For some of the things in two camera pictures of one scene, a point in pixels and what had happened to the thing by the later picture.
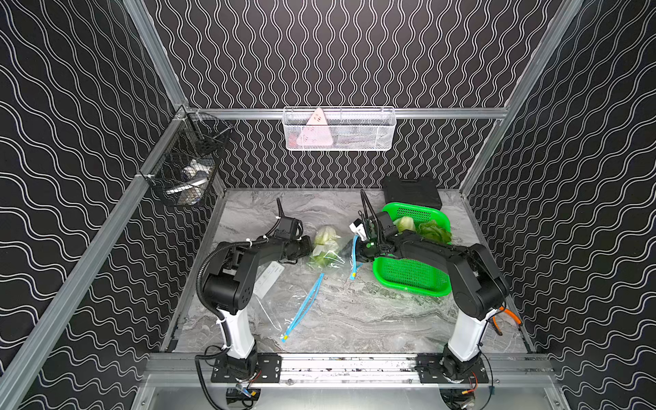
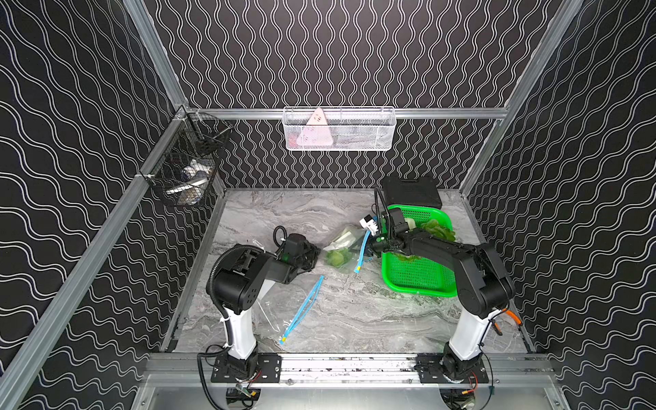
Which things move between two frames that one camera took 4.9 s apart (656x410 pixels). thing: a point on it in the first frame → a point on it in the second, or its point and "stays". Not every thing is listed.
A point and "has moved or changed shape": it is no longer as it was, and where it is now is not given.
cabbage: (404, 223) stays
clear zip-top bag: (330, 253) has moved or changed shape
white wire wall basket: (339, 128) stays
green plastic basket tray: (418, 274) stays
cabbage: (433, 231) stays
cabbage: (326, 245) → (338, 258)
